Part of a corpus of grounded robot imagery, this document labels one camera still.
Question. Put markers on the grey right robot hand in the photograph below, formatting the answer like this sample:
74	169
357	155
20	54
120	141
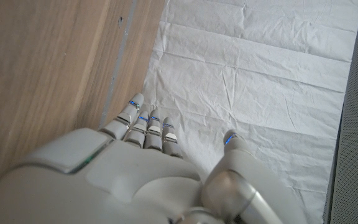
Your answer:
129	186

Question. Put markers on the white backdrop cloth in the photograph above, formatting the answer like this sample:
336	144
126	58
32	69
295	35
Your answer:
253	77

